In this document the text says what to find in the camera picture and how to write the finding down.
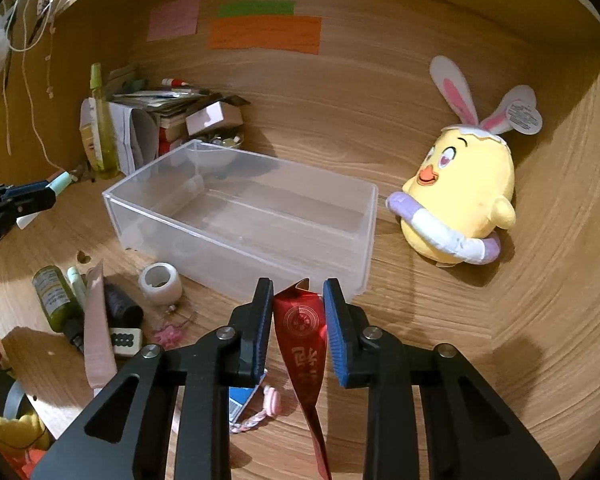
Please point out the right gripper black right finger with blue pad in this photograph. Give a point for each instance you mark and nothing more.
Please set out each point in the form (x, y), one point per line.
(471, 432)

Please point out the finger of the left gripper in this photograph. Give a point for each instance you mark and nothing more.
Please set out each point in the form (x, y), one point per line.
(19, 200)

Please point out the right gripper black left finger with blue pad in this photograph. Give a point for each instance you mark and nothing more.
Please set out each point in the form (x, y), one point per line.
(124, 432)

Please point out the blue Max staple box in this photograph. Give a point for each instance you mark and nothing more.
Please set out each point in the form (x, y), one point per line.
(239, 398)

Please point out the mint green small tube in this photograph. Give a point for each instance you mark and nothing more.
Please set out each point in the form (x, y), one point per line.
(60, 183)

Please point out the red gold ribbon pouch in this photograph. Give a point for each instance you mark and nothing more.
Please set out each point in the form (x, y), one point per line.
(301, 332)

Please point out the pale green lip balm stick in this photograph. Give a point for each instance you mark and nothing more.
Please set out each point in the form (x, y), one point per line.
(77, 285)

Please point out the white tape roll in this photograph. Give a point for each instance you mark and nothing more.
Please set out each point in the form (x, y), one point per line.
(161, 284)

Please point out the dark green small bottle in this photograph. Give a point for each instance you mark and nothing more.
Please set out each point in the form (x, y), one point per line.
(59, 304)

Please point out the pink cream tube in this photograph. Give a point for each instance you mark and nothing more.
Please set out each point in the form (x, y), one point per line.
(100, 365)

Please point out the mahjong tile eraser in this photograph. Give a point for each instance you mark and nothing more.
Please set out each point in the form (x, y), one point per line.
(126, 342)

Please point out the yellow-green spray bottle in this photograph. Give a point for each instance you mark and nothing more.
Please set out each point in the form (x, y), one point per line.
(105, 146)

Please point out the clear plastic storage box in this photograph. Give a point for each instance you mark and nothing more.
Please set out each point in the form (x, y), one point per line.
(225, 218)

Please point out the stack of papers and books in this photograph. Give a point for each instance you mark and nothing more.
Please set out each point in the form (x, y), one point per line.
(147, 122)

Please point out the red white glue stick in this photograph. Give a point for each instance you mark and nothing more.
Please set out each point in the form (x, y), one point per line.
(175, 83)

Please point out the small white cardboard box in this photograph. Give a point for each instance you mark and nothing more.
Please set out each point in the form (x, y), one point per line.
(218, 115)

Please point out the small glass bowl with items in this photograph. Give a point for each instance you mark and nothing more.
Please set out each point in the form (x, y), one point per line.
(224, 138)

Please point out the yellow plush toy on floor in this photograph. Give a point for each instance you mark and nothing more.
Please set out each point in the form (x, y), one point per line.
(20, 435)

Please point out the pink sticky note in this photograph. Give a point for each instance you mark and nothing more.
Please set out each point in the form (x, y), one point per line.
(175, 19)

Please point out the yellow chick plush toy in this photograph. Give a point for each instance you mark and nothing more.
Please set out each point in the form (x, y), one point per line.
(462, 192)

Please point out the green sticky note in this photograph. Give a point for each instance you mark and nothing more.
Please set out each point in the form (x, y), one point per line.
(238, 8)

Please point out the orange sticky note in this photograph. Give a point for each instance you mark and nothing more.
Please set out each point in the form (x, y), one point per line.
(293, 33)

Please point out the pink charm keychain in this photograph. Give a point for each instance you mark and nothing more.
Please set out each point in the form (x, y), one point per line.
(171, 332)

